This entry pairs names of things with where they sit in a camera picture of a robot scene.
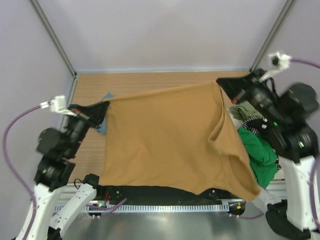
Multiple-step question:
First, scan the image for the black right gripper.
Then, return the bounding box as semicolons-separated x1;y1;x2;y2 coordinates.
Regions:
215;66;285;123

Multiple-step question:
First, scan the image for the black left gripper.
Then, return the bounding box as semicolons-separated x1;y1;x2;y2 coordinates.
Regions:
64;99;110;157

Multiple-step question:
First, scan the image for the blue tank top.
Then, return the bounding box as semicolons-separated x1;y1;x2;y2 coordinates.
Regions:
96;92;114;135

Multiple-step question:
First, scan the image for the tan garment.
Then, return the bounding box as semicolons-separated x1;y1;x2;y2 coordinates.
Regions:
99;81;260;201

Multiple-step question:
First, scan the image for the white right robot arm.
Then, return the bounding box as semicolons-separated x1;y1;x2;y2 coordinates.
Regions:
217;69;320;240

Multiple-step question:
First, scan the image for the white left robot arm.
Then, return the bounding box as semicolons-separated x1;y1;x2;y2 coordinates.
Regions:
2;95;110;240

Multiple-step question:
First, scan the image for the olive green garment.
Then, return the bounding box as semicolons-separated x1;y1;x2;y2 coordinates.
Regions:
228;101;263;121

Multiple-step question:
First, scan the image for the black garment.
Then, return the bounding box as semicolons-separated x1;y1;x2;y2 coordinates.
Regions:
237;117;279;165

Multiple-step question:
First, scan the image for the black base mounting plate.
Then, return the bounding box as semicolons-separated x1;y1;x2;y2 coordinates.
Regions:
95;186;239;206

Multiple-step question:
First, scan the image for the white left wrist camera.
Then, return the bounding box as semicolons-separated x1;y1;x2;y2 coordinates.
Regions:
40;95;77;117

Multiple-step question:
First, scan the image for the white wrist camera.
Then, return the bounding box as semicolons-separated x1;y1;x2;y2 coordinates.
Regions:
259;51;292;82
40;95;77;117

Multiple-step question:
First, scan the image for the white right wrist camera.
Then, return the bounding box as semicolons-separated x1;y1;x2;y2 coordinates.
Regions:
259;51;292;82

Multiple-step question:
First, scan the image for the white slotted cable duct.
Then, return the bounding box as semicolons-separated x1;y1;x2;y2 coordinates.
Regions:
53;203;230;214

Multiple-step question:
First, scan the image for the right aluminium frame post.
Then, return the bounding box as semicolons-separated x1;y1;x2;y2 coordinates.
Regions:
249;0;297;73

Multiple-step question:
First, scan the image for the aluminium frame post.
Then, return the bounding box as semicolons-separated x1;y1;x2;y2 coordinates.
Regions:
249;0;297;73
28;0;77;78

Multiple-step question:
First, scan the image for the left aluminium frame post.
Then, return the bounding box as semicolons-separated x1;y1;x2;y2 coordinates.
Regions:
28;0;77;78

